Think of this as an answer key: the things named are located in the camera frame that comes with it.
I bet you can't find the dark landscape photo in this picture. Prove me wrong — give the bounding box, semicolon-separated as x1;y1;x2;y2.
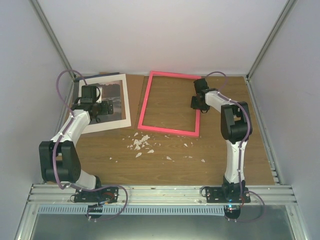
74;81;126;125

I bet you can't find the white photo mat board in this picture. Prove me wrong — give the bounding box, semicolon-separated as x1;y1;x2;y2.
71;74;132;134

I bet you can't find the pink wooden picture frame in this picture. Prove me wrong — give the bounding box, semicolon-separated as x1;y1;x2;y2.
137;71;201;137

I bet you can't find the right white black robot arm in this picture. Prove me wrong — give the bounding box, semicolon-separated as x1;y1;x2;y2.
191;78;252;203

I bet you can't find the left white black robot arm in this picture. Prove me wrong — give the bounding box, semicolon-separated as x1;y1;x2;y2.
38;85;114;202

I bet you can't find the brown cardboard backing sheet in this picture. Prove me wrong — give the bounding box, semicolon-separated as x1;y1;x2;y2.
99;72;146;118

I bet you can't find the white paint flake cluster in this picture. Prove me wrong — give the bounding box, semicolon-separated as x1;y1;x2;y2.
103;131;206;165

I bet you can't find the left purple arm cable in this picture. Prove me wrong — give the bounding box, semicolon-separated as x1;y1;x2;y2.
53;69;129;222

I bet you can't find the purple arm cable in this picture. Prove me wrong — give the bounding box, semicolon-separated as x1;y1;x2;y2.
53;69;129;222
206;71;266;223

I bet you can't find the left aluminium corner post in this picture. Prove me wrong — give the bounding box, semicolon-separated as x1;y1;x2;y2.
29;0;72;70

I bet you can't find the aluminium corner post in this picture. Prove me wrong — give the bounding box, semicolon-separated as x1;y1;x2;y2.
29;0;72;70
246;0;297;81

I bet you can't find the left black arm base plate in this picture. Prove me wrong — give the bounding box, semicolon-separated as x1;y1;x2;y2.
72;187;119;204

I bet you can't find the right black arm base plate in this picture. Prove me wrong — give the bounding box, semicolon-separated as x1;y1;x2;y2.
203;186;251;204

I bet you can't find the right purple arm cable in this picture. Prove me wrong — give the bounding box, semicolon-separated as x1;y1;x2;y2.
206;71;266;223

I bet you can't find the aluminium front rail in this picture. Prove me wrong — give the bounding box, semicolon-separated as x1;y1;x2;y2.
27;184;298;205

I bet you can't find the grey slotted cable duct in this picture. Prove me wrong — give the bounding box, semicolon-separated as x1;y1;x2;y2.
38;204;225;216

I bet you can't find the right aluminium corner post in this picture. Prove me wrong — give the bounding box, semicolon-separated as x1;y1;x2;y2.
246;0;297;81

